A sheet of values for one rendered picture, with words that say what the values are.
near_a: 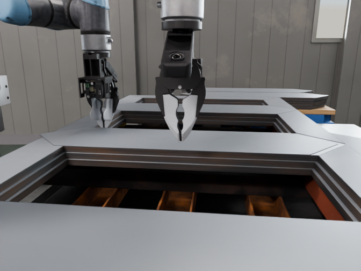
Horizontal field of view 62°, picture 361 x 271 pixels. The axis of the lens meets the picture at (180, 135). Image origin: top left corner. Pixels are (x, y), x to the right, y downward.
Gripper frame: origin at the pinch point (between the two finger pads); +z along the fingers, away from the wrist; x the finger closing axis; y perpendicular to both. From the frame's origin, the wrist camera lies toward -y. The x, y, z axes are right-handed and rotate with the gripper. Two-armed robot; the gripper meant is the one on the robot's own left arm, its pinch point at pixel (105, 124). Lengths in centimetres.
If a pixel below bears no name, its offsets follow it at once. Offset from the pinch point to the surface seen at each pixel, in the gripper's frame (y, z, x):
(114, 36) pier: -254, -36, -80
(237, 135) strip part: 5.5, 0.7, 37.2
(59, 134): 9.6, 0.6, -8.9
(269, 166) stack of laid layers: 19.8, 3.3, 43.3
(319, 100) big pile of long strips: -76, 4, 83
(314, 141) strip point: 8, 1, 55
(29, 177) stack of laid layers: 33.5, 2.1, -2.3
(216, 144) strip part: 14.3, 0.7, 31.8
